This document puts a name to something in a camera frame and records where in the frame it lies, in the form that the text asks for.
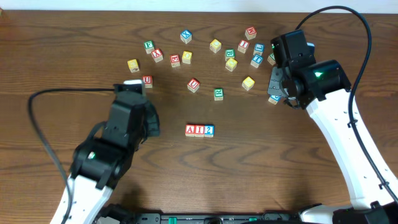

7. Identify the green R block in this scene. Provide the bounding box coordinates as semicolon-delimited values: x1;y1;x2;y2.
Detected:
214;88;224;101

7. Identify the red U block centre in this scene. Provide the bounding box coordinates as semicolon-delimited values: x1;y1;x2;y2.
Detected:
187;78;200;93

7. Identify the red i block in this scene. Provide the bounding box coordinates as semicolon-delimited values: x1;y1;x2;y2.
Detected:
238;40;249;54
194;125;205;138

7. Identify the red U block left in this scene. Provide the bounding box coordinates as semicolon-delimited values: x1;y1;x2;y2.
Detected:
142;76;154;88

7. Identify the blue L block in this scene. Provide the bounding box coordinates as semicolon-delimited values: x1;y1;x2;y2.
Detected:
253;43;265;56

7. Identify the yellow block near E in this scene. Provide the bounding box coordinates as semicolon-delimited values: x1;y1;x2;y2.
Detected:
182;51;193;64

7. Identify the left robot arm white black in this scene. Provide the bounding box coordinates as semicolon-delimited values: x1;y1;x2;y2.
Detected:
51;91;160;223

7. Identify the yellow block far left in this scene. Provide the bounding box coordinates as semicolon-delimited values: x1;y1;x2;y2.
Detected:
127;59;139;73

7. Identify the red A block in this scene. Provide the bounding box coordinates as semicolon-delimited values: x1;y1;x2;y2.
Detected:
185;124;195;137

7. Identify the blue X block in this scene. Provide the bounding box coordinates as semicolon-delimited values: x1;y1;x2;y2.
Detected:
180;30;192;44

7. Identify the red E block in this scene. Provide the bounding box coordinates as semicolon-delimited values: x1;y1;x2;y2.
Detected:
170;54;180;67

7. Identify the green Z block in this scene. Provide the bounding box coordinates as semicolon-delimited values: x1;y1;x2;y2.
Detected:
267;54;276;66

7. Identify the red block top right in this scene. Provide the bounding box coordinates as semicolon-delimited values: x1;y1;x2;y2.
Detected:
245;27;257;40

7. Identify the yellow block centre right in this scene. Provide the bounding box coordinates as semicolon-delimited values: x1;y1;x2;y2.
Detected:
242;77;255;91

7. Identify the green F block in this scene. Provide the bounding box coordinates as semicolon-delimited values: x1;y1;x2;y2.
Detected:
144;40;155;54

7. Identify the green B block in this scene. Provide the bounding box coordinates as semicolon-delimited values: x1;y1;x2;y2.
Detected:
224;49;236;61

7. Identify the yellow block under B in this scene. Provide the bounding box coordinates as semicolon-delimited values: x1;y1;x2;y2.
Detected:
225;58;238;72

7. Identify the red I block top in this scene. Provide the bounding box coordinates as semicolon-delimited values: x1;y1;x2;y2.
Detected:
238;40;249;54

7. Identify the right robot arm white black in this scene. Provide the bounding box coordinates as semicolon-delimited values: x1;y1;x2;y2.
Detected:
268;60;397;223

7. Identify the red X block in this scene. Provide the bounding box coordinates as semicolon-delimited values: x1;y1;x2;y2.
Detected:
150;49;164;63

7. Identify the yellow block top centre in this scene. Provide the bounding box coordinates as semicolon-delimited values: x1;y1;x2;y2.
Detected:
210;39;222;54

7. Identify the red u block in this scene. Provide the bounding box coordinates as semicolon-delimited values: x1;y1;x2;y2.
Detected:
142;76;154;88
187;78;200;93

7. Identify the blue 2 block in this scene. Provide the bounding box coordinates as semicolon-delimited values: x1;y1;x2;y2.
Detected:
204;125;215;138

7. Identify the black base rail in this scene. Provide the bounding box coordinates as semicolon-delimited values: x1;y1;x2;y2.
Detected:
99;212;312;224

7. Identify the blue P block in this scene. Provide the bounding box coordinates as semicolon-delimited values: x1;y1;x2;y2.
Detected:
268;95;280;105

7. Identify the blue T block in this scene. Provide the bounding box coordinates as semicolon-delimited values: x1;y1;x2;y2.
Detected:
251;54;264;68

